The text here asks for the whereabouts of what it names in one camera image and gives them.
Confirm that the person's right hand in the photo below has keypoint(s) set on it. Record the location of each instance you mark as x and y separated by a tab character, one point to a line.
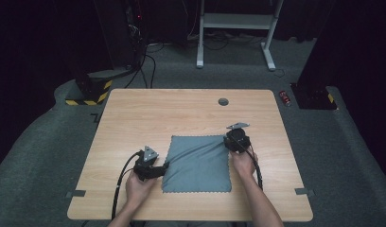
244	164

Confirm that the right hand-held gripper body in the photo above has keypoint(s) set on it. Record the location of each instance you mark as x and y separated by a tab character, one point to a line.
239	138

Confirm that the red can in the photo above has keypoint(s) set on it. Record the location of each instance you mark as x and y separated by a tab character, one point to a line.
284	98

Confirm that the grey table grommet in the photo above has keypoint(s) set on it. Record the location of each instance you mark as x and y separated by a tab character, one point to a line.
223	101

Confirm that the person's left hand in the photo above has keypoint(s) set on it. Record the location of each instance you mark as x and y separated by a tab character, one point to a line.
137	190

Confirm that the grey-blue cloth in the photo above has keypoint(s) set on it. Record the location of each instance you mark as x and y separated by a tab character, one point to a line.
197	165

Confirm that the grey tape piece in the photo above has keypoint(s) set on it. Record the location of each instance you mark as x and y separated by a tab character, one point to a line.
304	191
76	193

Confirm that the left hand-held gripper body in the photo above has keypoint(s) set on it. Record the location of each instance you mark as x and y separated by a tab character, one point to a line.
145	168

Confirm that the white metal desk frame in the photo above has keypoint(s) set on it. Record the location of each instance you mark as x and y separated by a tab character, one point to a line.
236	21

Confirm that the black stand yellow striped base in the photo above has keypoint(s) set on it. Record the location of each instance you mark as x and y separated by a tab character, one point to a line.
88	90
314	94

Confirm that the black equipment with red light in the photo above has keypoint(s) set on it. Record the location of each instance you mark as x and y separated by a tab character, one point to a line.
136	19

